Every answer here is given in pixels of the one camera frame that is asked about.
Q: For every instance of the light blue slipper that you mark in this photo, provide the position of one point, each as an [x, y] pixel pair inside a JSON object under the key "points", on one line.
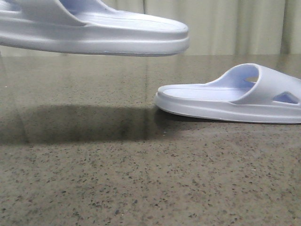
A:
{"points": [[245, 93], [88, 27]]}

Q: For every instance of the pale green curtain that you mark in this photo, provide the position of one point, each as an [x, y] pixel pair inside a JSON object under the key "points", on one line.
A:
{"points": [[229, 27]]}

